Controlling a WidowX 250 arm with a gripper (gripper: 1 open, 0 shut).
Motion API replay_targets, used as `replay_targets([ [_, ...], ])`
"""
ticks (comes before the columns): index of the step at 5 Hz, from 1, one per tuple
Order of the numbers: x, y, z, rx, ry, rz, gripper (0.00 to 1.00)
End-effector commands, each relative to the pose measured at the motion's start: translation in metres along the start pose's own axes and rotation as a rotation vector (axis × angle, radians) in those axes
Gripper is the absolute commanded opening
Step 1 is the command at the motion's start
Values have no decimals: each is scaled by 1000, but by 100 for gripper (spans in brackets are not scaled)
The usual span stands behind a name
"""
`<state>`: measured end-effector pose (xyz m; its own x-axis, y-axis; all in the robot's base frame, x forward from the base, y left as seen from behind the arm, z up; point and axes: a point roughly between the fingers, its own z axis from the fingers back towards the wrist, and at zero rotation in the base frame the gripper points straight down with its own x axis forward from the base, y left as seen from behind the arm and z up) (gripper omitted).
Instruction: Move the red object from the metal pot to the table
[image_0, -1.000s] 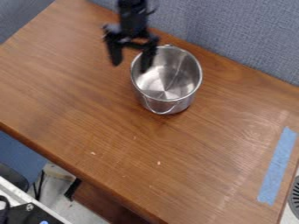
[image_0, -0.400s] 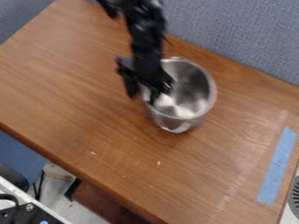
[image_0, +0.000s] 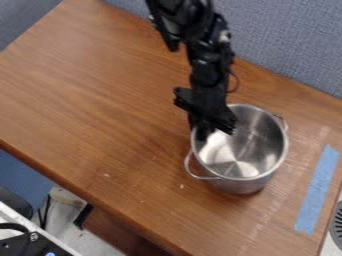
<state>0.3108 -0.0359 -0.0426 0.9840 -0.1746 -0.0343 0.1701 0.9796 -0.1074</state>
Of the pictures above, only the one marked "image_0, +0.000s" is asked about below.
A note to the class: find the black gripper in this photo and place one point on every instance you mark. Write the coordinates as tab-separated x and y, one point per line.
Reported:
203	100

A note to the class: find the stainless steel pot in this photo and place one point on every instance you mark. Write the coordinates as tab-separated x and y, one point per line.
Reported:
239	162

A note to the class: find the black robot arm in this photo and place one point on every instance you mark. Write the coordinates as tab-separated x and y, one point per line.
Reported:
189	22

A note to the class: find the blue tape strip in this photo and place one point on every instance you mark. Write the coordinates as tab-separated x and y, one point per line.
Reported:
316	191

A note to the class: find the dark fan grille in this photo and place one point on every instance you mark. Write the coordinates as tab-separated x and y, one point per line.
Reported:
335	226

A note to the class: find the black round chair base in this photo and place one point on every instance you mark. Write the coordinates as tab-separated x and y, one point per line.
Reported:
13	201

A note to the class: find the black device bottom left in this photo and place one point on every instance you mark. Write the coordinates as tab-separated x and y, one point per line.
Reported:
28	244

